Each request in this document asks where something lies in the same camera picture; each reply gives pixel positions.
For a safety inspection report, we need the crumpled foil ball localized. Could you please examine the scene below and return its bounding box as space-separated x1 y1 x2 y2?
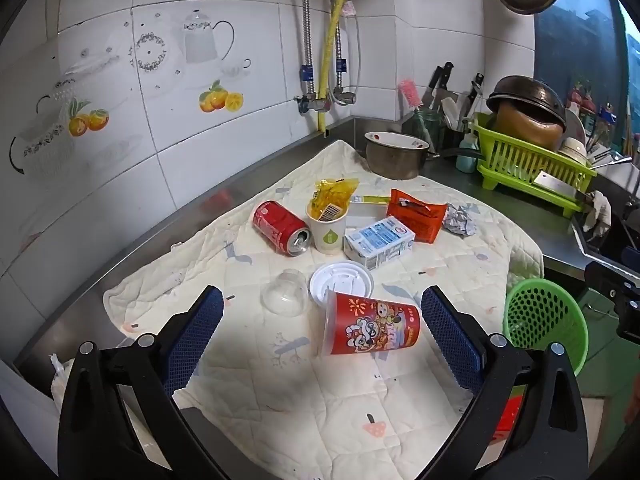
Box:
442 202 478 237

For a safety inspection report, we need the clear box with yellow label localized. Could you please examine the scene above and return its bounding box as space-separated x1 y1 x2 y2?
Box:
346 194 395 231

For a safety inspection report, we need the pink bottle brush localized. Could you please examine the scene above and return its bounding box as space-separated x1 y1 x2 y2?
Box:
398 78 433 146

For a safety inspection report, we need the red printed plastic cup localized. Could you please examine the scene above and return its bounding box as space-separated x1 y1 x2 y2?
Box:
320 290 422 357

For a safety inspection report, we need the window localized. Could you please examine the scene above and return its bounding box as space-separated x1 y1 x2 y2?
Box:
532 0 640 151

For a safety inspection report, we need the teal bottle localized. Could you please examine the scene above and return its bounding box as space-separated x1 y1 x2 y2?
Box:
455 132 481 172

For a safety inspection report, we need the yellow gas hose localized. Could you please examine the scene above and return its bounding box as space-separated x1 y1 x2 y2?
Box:
317 0 349 136

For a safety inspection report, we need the white spatula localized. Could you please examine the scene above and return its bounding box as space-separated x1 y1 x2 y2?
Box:
440 97 461 131

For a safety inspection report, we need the white dish rag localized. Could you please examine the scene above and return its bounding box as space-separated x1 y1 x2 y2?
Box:
582 191 613 241

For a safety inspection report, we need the metal pipe valve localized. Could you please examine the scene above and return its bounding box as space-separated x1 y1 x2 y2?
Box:
294 87 358 116

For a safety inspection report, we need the clear plastic dome cup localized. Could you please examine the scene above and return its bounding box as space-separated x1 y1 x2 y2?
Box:
261 268 308 317

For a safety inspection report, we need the green utensil holder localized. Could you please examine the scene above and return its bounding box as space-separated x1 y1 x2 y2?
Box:
402 108 443 153

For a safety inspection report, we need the cream quilted mat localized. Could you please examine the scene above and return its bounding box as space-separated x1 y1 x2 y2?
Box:
102 139 545 480

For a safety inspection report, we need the green plastic basket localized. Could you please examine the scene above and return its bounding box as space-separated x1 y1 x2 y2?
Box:
502 278 589 377

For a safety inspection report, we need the steel cleaver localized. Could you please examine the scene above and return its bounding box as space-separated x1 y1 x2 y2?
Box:
531 170 593 208

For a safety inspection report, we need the white ceramic bowl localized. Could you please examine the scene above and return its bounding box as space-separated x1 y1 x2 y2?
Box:
557 137 588 166

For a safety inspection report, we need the yellow crumpled wrapper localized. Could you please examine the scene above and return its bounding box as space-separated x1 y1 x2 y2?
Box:
311 177 360 222

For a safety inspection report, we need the dark metal wok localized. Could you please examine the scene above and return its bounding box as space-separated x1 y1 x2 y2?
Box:
486 75 568 123

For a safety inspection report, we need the paper cup with green print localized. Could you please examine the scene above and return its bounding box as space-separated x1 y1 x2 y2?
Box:
306 200 349 255

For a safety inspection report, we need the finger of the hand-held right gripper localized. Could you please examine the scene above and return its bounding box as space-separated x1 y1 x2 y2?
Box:
584 246 640 286

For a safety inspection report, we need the red snack packet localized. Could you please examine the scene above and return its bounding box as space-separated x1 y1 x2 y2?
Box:
386 188 448 244

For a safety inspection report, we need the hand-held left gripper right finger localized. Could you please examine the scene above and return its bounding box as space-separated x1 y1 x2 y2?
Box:
415 285 591 480

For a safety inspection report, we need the steel sink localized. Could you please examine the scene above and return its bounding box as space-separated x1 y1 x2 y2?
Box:
570 210 640 281

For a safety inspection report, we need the red soda can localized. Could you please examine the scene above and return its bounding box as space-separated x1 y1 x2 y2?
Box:
252 200 312 257

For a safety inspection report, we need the green plastic dish rack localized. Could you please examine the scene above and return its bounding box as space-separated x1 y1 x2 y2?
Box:
470 111 598 218

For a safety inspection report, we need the black handled knife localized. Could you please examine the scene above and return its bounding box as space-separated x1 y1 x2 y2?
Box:
465 74 485 116
424 62 455 111

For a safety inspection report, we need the white plastic cup lid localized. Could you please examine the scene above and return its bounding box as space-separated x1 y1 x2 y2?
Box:
309 260 375 306

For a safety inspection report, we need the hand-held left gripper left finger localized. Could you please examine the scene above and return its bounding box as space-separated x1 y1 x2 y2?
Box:
57 285 236 480

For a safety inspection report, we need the black utensil holder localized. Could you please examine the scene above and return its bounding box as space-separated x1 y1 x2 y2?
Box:
442 127 473 158

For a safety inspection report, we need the bronze metal pot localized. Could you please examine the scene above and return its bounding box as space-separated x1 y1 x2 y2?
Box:
495 101 566 151

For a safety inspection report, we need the white and blue milk carton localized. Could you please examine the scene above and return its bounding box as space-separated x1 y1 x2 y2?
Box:
342 216 416 271

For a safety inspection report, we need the metal cooking pot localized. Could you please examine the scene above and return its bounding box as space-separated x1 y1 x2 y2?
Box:
364 131 482 181

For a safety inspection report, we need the braided metal hose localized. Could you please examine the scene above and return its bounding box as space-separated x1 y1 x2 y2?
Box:
334 20 347 93
298 0 316 98

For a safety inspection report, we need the white plastic bag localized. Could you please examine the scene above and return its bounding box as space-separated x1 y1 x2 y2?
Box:
47 352 76 406

